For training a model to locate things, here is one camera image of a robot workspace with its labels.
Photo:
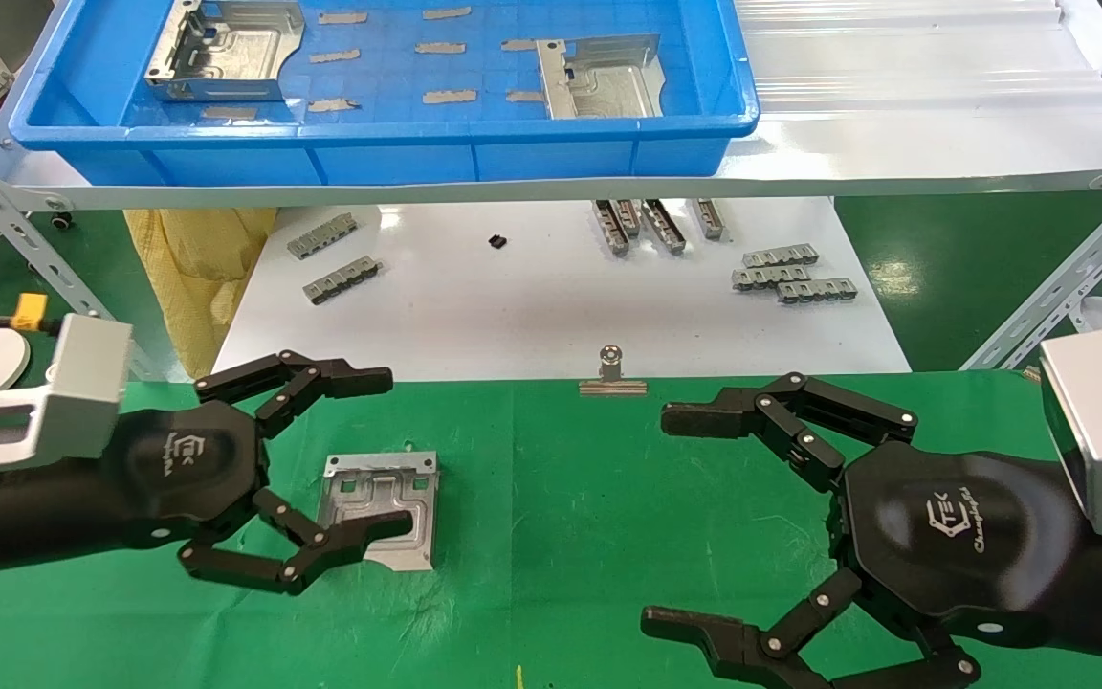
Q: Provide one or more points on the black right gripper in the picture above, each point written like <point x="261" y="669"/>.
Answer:
<point x="962" y="545"/>

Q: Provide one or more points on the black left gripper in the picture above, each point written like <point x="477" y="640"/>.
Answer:
<point x="183" y="474"/>

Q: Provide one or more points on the silver sheet metal bracket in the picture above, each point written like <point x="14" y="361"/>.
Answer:
<point x="235" y="57"/>
<point x="608" y="86"/>
<point x="384" y="488"/>

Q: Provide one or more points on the green cloth mat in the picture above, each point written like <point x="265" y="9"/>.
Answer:
<point x="551" y="536"/>

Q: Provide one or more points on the silver binder clip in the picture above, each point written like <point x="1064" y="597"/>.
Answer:
<point x="612" y="386"/>

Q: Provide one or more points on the yellow woven bag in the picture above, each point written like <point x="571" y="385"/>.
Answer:
<point x="197" y="277"/>

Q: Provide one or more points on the blue plastic bin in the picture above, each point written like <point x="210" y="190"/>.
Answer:
<point x="398" y="158"/>

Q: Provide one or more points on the grey tape strip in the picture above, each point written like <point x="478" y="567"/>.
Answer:
<point x="440" y="48"/>
<point x="342" y="17"/>
<point x="335" y="55"/>
<point x="333" y="105"/>
<point x="446" y="13"/>
<point x="518" y="44"/>
<point x="524" y="96"/>
<point x="230" y="112"/>
<point x="449" y="97"/>

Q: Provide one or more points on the white metal shelf rack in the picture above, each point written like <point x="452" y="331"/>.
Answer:
<point x="895" y="115"/>

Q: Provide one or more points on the grey slotted metal rail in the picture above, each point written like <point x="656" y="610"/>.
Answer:
<point x="321" y="236"/>
<point x="709" y="218"/>
<point x="664" y="226"/>
<point x="342" y="279"/>
<point x="766" y="277"/>
<point x="629" y="216"/>
<point x="819" y="291"/>
<point x="781" y="255"/>
<point x="611" y="230"/>

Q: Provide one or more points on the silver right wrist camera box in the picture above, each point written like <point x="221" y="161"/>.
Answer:
<point x="1101" y="421"/>

